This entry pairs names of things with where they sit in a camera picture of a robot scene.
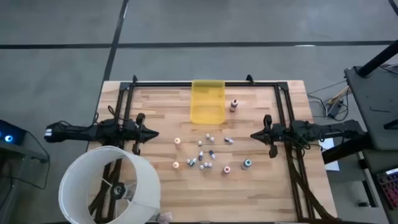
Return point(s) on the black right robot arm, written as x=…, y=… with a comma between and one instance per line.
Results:
x=326, y=130

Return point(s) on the white paper sheet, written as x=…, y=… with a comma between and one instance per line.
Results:
x=327, y=145

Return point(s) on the black slanted pole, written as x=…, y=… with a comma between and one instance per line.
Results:
x=379, y=57

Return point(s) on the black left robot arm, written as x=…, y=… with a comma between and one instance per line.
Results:
x=77, y=132

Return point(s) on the black power strip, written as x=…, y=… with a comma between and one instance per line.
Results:
x=335, y=109

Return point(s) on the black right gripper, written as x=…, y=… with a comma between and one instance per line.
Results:
x=275, y=134

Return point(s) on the grey side table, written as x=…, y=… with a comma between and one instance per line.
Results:
x=373, y=99

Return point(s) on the backlit computer keyboard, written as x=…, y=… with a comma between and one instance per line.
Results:
x=390, y=186

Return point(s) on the small pale lump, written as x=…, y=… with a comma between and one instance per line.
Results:
x=164, y=217

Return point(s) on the black computer with blue light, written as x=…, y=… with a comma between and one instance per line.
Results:
x=15, y=132

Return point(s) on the large yellow food colouring bottle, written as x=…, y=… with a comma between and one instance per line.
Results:
x=177, y=142
x=175, y=165

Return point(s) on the white lamp shade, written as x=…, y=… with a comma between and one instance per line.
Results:
x=147, y=186

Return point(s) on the large green food colouring bottle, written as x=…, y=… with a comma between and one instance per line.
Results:
x=247, y=163

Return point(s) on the black slanted beam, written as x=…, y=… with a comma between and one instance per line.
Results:
x=345, y=149

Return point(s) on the small blue dropper bottle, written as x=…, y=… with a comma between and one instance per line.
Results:
x=212, y=154

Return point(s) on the yellow translucent plastic bin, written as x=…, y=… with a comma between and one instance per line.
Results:
x=207, y=105

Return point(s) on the black table clamp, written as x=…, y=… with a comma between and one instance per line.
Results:
x=134, y=78
x=249, y=78

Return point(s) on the black aluminium table frame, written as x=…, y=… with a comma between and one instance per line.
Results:
x=174, y=84

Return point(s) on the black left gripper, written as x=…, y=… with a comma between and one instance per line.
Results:
x=135, y=133

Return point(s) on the grey glass side desk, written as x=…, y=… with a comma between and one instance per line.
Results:
x=21, y=151

